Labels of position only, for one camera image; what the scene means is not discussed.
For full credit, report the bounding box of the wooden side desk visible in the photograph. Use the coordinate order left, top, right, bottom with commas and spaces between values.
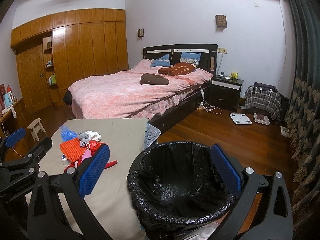
1, 98, 30, 161

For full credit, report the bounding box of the orange foam net sheet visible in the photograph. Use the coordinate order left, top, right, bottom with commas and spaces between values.
60, 138, 86, 163

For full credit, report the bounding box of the dark green patterned curtain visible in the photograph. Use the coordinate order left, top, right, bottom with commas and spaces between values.
285, 0, 319, 239

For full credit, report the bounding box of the white cloth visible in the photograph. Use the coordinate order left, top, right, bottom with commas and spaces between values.
85, 130, 101, 142

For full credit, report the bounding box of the left wall lamp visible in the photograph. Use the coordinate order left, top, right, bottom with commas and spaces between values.
137, 28, 144, 38

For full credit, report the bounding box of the yellow plush toy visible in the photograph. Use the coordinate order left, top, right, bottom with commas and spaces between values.
230, 72, 239, 80

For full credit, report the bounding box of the white bathroom scale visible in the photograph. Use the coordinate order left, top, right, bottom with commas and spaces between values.
229, 113, 252, 125

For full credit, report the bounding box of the bed with pink cover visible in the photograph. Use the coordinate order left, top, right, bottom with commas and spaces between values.
63, 44, 218, 131

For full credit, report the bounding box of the grey cloth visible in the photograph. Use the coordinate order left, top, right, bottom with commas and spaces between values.
78, 133, 89, 147

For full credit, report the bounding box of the black bedside cabinet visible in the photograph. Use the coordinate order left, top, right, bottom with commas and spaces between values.
209, 77, 244, 112

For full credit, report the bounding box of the white blue carton box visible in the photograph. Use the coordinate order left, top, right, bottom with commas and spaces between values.
61, 154, 72, 166

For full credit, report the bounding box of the white charger cable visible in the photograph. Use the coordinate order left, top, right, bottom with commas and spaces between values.
197, 87, 223, 116

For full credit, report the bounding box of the wall power socket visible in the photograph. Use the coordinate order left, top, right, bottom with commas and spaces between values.
218, 48, 227, 54

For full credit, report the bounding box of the red fabric garment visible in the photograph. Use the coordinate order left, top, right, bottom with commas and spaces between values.
64, 160, 118, 172

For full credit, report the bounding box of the beige table cover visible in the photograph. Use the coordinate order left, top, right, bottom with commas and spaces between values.
27, 119, 148, 239

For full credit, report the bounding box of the blue plastic bag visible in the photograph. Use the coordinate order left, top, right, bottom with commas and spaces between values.
60, 125, 78, 142

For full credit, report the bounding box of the brown cushion on bed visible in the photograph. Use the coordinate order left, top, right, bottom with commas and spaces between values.
140, 73, 169, 86

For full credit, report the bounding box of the blue pillow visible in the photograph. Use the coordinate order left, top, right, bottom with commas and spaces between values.
180, 52, 201, 66
150, 54, 171, 68

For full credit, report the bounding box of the right wall lamp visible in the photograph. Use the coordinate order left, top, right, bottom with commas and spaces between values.
215, 15, 227, 29

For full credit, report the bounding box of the wall lamp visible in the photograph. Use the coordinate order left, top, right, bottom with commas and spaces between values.
137, 28, 144, 38
215, 15, 227, 29

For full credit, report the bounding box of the brown dotted pillow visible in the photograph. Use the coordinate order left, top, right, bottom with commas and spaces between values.
158, 62, 197, 76

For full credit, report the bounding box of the black lined trash bin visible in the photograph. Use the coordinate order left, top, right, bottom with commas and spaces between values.
127, 141, 236, 239

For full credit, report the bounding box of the right blue pillow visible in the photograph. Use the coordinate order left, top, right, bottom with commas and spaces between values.
180, 52, 201, 66

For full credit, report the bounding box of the small white wooden stool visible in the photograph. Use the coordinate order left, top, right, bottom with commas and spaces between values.
27, 118, 46, 141

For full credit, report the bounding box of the grey quilted mat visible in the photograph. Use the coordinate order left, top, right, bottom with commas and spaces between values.
144, 122, 162, 149

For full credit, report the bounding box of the blue white kettle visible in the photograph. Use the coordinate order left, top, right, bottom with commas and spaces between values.
4, 91, 14, 107

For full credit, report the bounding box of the wooden wardrobe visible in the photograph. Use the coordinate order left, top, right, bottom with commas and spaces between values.
10, 9, 129, 113

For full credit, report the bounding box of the left blue pillow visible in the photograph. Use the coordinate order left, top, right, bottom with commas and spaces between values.
150, 54, 171, 68

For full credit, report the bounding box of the red plastic bag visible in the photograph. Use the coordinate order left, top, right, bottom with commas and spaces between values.
89, 140, 105, 154

